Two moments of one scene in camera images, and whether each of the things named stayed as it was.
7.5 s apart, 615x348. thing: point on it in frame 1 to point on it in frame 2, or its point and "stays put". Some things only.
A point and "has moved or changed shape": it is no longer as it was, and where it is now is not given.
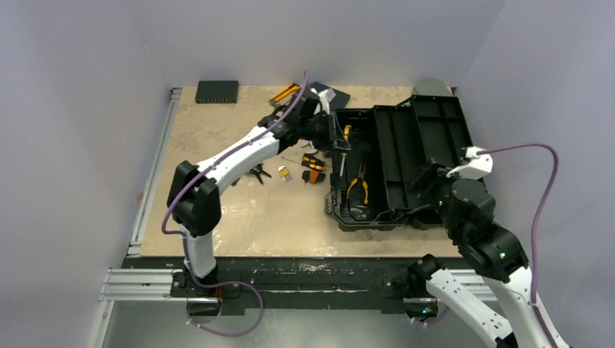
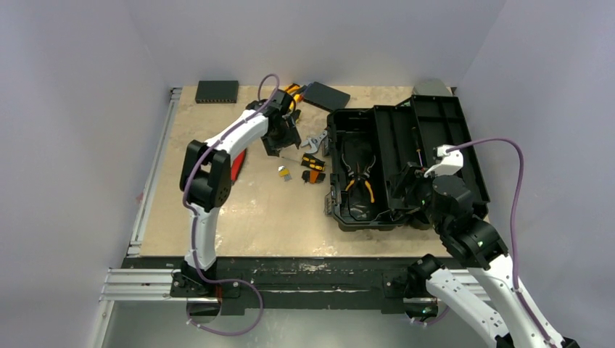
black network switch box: x=217 y=92 stays put
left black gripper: x=333 y=132 to x=291 y=138
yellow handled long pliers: x=360 y=175 has moved or changed shape
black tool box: x=391 y=161 stays put
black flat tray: x=339 y=101 stays put
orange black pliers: x=313 y=176 stays put
